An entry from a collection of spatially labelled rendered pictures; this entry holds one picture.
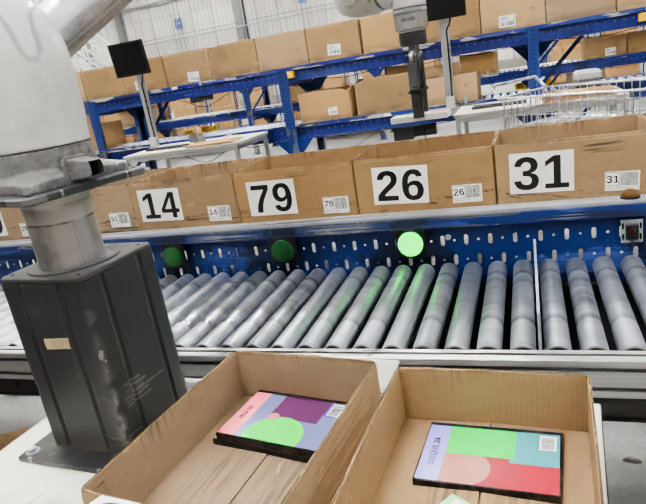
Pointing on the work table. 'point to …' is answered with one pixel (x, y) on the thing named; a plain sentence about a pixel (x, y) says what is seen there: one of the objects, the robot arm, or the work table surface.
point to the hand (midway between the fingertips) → (420, 106)
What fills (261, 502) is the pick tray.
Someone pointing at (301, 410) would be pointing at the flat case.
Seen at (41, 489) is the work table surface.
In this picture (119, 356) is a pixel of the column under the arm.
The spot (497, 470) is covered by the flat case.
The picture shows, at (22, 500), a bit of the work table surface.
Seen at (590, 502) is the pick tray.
